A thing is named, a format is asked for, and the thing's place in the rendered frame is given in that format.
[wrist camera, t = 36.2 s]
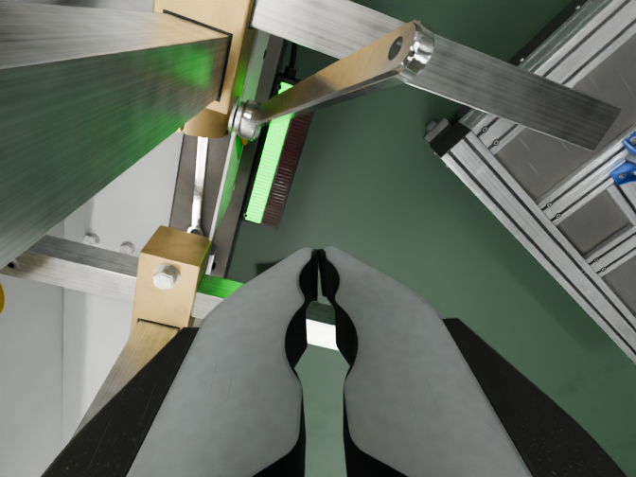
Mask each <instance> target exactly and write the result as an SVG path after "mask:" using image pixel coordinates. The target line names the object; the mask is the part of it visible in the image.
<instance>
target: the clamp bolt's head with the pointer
mask: <svg viewBox="0 0 636 477"><path fill-rule="evenodd" d="M245 103H246V102H245V101H240V97H237V98H236V100H235V102H234V105H233V109H232V112H231V115H230V120H229V125H228V132H229V133H232V132H233V131H234V132H235V133H239V122H240V118H241V115H242V111H243V108H244V105H245ZM260 129H261V127H259V128H256V133H255V137H258V135H259V132H260Z"/></svg>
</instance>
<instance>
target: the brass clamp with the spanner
mask: <svg viewBox="0 0 636 477"><path fill-rule="evenodd" d="M254 2H255V0H154V1H153V11H152V12H156V13H167V14H170V15H173V16H176V17H178V18H181V19H184V20H187V21H189V22H191V23H194V24H197V25H200V26H203V27H207V28H210V29H213V30H216V31H218V32H220V33H223V34H226V35H228V36H229V43H228V47H227V52H226V57H225V63H224V67H223V72H222V77H221V86H220V91H219V96H218V98H217V99H216V100H214V101H213V102H212V103H210V104H209V105H208V106H207V107H205V108H204V109H203V110H202V111H200V112H199V113H198V114H197V115H195V116H194V117H193V118H191V119H190V120H189V121H187V122H186V124H185V125H183V126H182V127H181V128H180V129H178V130H177V131H176V132H179V133H180V132H181V131H182V130H184V132H185V134H188V135H192V136H197V137H202V138H222V137H225V136H226V135H227V134H229V132H228V125H229V120H230V115H231V112H232V109H233V105H234V102H235V100H236V98H237V97H240V98H241V94H242V90H243V85H244V82H245V77H246V73H247V68H248V64H249V60H250V55H251V51H252V46H253V42H254V38H255V34H256V28H254V27H251V26H250V21H251V16H252V12H253V7H254Z"/></svg>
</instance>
